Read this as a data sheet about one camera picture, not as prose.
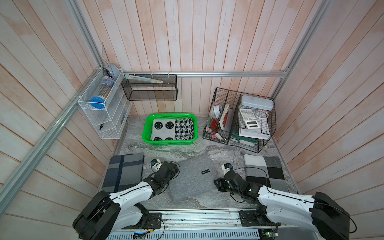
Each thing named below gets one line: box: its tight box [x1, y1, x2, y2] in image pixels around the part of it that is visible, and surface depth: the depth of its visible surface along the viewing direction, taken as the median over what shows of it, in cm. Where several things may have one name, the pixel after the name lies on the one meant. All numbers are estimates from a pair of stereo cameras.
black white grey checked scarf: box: [243, 155, 289, 193], surface depth 90 cm
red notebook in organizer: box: [209, 117, 219, 134], surface depth 109 cm
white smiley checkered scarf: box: [151, 117, 194, 141], surface depth 108 cm
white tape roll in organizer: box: [212, 105, 223, 118], surface depth 113 cm
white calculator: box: [239, 109, 261, 130], surface depth 90 cm
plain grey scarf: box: [169, 155, 217, 202], surface depth 85 cm
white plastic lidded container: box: [241, 95, 274, 111], surface depth 100 cm
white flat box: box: [238, 127, 271, 140], surface depth 88 cm
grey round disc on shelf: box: [106, 63, 120, 80], surface depth 85 cm
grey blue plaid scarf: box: [101, 152, 145, 195], surface depth 91 cm
